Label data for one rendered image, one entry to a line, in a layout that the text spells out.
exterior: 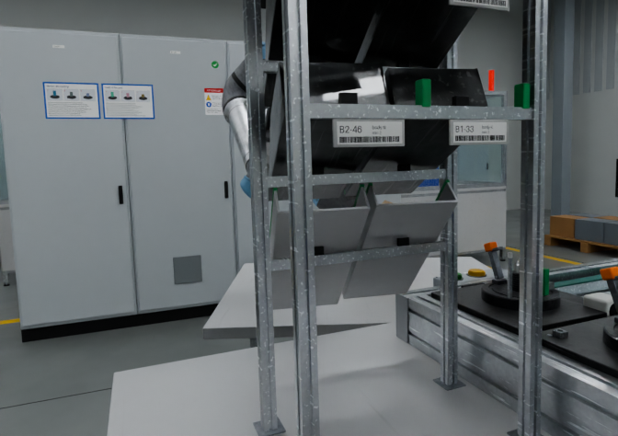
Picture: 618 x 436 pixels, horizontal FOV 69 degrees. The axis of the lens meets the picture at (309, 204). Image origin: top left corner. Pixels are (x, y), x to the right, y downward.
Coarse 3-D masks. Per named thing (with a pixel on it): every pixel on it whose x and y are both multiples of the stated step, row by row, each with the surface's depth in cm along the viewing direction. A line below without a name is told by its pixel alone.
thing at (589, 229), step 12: (552, 216) 618; (564, 216) 611; (576, 216) 607; (588, 216) 604; (600, 216) 600; (612, 216) 596; (552, 228) 619; (564, 228) 601; (576, 228) 584; (588, 228) 568; (600, 228) 554; (612, 228) 538; (552, 240) 617; (564, 240) 624; (576, 240) 579; (588, 240) 569; (600, 240) 555; (612, 240) 539; (588, 252) 565
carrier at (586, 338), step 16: (592, 320) 76; (608, 320) 75; (544, 336) 70; (576, 336) 69; (592, 336) 69; (608, 336) 65; (560, 352) 66; (576, 352) 64; (592, 352) 63; (608, 352) 63; (608, 368) 59
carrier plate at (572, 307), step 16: (464, 288) 97; (480, 288) 96; (464, 304) 86; (480, 304) 85; (560, 304) 84; (576, 304) 84; (496, 320) 78; (512, 320) 77; (544, 320) 76; (560, 320) 76; (576, 320) 77
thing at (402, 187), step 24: (408, 72) 59; (432, 72) 60; (456, 72) 61; (408, 96) 58; (432, 96) 58; (480, 96) 60; (408, 120) 58; (432, 120) 59; (408, 144) 65; (432, 144) 66; (360, 168) 72; (384, 168) 72; (432, 168) 74; (384, 192) 83; (408, 192) 84
